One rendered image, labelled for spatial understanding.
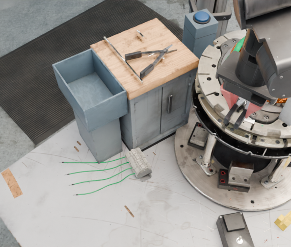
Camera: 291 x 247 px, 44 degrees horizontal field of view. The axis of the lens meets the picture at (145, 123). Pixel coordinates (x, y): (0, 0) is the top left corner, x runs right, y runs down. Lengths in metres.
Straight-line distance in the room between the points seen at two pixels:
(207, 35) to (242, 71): 0.50
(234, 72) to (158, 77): 0.28
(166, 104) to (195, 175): 0.21
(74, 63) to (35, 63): 1.55
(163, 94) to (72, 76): 0.24
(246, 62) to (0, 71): 2.08
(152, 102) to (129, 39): 0.17
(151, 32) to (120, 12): 1.82
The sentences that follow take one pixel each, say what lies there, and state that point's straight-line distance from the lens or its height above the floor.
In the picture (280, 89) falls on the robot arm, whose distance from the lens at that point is 0.49.
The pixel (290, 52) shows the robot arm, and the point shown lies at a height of 1.38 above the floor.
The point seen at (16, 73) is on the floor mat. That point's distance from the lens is 2.44.
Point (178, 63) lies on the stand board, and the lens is 0.87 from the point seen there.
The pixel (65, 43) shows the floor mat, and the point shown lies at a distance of 2.56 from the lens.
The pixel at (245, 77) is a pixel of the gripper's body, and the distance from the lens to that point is 0.57.
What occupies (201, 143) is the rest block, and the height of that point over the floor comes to 0.83.
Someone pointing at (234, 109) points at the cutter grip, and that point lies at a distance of 0.65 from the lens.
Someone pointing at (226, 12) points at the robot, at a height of 0.92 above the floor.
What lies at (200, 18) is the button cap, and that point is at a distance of 1.04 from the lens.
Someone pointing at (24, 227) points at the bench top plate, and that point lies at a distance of 1.00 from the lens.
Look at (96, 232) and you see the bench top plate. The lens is 0.96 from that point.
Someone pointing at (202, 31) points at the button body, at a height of 1.02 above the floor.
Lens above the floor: 1.68
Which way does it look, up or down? 54 degrees down
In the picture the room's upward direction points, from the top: straight up
